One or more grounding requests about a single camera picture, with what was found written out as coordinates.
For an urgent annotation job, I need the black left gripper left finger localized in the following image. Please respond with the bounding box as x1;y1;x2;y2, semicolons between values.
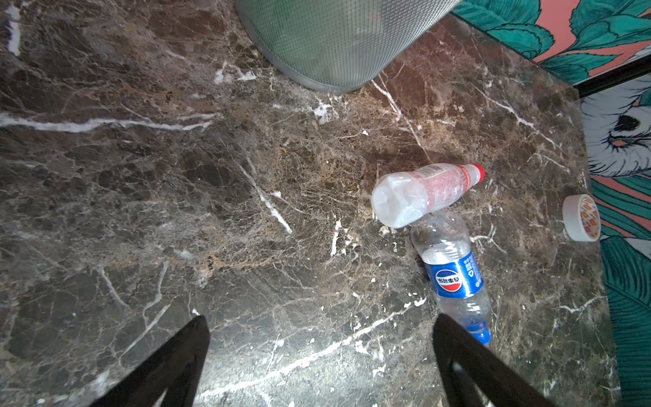
93;315;210;406

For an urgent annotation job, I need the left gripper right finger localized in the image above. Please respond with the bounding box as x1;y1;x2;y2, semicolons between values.
432;314;553;407

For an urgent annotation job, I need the small bottle blue label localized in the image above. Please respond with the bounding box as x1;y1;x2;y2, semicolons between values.
410;210;492;345

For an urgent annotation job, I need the clear bottle red cap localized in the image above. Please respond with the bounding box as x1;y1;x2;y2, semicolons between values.
371;163;485;229

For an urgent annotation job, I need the roll of clear tape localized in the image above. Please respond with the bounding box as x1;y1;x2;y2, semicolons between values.
562;194;601;243

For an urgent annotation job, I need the black right corner post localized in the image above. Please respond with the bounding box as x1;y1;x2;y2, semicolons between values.
574;55;651;98

